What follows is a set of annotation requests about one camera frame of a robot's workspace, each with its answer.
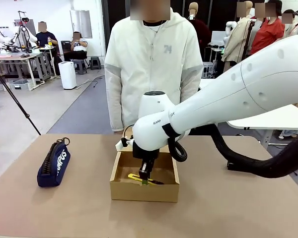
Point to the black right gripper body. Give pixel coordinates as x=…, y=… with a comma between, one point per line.
x=145, y=153

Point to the yellow utility knife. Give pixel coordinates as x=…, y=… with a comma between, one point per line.
x=132, y=176

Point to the brown cardboard box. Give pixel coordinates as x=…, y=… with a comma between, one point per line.
x=144, y=192

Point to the navy zippered pencil case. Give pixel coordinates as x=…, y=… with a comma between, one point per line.
x=60, y=161

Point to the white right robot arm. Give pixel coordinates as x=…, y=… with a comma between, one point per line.
x=238, y=94

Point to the person's left forearm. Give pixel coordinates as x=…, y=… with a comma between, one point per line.
x=191, y=84

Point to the person's right forearm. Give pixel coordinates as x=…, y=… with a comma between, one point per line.
x=114, y=104

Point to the person in white jacket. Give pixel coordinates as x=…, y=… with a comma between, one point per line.
x=149, y=62

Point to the grey plastic stool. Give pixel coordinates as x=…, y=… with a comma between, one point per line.
x=80, y=67
x=95, y=63

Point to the grey crate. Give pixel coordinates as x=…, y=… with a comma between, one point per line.
x=208, y=69

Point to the white air purifier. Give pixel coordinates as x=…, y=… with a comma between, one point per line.
x=67, y=75

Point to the seated person in white shirt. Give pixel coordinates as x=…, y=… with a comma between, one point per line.
x=78, y=47

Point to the mannequin in dark red top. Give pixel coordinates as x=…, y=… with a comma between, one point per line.
x=201, y=29

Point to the clear storage bin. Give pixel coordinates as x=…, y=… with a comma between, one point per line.
x=20, y=85

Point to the mannequin in beige coat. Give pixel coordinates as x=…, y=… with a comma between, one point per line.
x=234, y=42

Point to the small white desk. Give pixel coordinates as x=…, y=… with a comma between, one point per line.
x=48, y=48

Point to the seated person in navy shirt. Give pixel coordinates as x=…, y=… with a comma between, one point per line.
x=46, y=38

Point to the figure in red shirt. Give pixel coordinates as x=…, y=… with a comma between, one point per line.
x=265, y=34

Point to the wooden-top workbench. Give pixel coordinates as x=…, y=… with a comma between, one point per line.
x=5, y=57

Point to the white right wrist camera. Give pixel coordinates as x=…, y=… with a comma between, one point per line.
x=120, y=145

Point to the grey wall panel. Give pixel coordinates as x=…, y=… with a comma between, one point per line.
x=80, y=23

